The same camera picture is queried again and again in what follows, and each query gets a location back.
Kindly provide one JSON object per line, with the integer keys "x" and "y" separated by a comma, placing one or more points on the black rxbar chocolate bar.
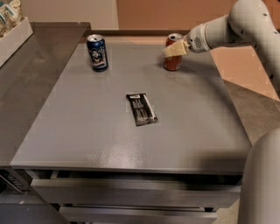
{"x": 142, "y": 109}

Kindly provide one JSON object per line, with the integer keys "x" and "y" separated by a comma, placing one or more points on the lower grey drawer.
{"x": 120, "y": 215}

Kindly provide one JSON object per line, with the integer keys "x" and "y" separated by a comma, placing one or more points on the upper grey drawer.
{"x": 139, "y": 189}

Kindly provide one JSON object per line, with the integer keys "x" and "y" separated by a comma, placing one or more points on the grey drawer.
{"x": 139, "y": 189}
{"x": 120, "y": 215}

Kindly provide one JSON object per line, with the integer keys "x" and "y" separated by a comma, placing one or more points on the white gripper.
{"x": 196, "y": 39}

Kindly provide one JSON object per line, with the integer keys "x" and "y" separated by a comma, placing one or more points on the snack packets in box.
{"x": 10, "y": 16}

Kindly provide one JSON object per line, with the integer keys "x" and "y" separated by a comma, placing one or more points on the blue soda can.
{"x": 97, "y": 52}

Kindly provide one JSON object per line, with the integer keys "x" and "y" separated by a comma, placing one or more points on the red coke can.
{"x": 173, "y": 63}

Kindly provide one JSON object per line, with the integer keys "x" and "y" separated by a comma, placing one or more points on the white snack box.
{"x": 10, "y": 43}

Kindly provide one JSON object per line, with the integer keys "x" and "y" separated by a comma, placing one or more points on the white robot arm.
{"x": 248, "y": 23}

